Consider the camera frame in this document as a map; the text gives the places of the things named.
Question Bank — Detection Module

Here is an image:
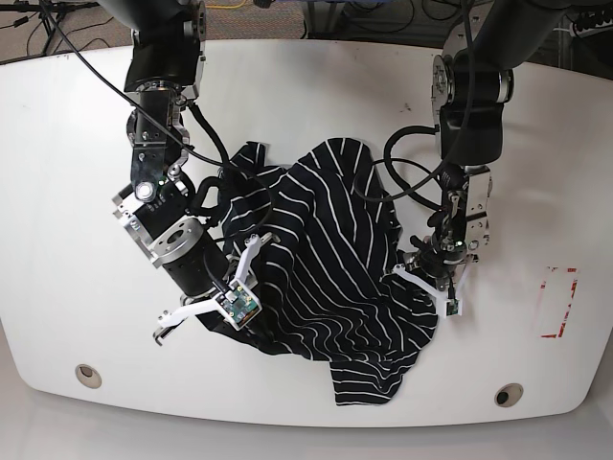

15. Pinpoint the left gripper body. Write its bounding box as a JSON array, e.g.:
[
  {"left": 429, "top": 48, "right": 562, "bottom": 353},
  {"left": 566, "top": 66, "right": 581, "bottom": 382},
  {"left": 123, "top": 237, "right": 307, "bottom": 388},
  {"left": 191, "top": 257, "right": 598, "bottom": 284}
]
[{"left": 404, "top": 236, "right": 479, "bottom": 288}]

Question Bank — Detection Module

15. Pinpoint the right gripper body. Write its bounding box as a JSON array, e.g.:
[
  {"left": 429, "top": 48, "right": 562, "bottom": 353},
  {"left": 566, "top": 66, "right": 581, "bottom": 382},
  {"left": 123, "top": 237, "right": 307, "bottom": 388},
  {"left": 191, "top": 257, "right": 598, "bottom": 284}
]
[{"left": 143, "top": 217, "right": 229, "bottom": 297}]

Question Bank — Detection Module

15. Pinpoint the black white striped T-shirt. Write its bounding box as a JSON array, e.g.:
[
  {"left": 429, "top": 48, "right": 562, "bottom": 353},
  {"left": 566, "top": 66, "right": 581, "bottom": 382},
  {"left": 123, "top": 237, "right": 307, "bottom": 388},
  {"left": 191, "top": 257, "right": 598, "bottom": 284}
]
[{"left": 199, "top": 138, "right": 438, "bottom": 406}]

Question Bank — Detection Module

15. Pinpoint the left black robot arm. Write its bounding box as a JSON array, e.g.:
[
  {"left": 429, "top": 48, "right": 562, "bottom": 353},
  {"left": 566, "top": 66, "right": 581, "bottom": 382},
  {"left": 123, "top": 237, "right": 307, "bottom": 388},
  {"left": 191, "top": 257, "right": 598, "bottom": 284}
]
[{"left": 410, "top": 1, "right": 571, "bottom": 291}]

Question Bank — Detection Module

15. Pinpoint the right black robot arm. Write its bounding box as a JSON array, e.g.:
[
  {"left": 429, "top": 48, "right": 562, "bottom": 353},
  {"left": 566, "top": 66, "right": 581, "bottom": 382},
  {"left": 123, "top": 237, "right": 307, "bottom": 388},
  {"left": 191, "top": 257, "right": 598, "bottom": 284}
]
[{"left": 102, "top": 1, "right": 229, "bottom": 298}]

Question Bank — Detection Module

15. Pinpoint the red tape rectangle marking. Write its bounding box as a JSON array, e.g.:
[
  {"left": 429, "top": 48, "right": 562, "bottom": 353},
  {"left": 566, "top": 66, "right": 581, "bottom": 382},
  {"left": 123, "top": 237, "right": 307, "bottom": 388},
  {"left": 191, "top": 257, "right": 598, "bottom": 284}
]
[{"left": 536, "top": 266, "right": 579, "bottom": 339}]

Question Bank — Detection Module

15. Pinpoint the white power strip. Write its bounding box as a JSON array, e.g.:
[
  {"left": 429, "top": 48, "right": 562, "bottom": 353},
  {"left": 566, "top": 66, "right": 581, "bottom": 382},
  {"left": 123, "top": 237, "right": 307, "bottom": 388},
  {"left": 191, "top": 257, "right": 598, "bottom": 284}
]
[{"left": 572, "top": 6, "right": 612, "bottom": 38}]

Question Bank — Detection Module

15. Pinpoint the black tripod stand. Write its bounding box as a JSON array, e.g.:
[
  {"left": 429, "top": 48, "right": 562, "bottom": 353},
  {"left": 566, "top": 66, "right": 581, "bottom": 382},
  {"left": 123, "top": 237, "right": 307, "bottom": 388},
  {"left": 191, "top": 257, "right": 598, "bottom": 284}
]
[{"left": 1, "top": 1, "right": 101, "bottom": 63}]

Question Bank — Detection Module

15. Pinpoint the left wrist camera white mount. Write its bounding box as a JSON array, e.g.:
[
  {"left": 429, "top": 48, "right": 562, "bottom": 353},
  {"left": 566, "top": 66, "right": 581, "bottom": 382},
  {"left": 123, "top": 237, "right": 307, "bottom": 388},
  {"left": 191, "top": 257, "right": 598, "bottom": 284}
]
[{"left": 392, "top": 263, "right": 473, "bottom": 318}]

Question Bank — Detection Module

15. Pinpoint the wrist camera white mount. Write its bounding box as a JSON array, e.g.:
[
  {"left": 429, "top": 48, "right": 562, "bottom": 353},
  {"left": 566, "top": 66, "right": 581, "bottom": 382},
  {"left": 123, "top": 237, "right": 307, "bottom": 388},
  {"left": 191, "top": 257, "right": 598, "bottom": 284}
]
[
  {"left": 153, "top": 232, "right": 279, "bottom": 344},
  {"left": 392, "top": 263, "right": 473, "bottom": 318}
]

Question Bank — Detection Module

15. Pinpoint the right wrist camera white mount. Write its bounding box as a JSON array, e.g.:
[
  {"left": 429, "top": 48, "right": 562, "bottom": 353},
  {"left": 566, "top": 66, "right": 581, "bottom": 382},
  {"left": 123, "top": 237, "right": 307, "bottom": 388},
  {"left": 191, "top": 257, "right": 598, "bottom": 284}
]
[{"left": 153, "top": 232, "right": 279, "bottom": 344}]

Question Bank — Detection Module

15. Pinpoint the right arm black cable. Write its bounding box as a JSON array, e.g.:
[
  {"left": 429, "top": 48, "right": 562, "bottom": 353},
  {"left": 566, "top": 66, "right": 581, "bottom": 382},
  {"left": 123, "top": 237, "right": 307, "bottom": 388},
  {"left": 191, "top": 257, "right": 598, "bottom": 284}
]
[{"left": 47, "top": 0, "right": 277, "bottom": 241}]

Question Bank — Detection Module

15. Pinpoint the right table cable grommet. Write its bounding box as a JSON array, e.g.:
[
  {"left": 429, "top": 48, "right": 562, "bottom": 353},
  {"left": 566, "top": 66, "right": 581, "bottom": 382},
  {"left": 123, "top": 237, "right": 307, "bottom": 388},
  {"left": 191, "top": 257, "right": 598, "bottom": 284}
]
[{"left": 494, "top": 382, "right": 524, "bottom": 408}]

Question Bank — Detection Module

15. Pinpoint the table cable grommet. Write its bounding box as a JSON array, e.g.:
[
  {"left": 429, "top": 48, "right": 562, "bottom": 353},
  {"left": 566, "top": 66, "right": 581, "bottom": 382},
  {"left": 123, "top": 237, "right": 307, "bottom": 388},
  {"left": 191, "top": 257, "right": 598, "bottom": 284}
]
[
  {"left": 75, "top": 364, "right": 102, "bottom": 389},
  {"left": 494, "top": 382, "right": 524, "bottom": 408}
]

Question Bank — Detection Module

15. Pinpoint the left table cable grommet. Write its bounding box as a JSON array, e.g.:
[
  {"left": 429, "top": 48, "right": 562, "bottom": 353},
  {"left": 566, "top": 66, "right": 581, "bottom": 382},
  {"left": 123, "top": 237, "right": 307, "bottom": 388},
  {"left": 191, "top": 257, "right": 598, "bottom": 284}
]
[{"left": 75, "top": 364, "right": 102, "bottom": 389}]

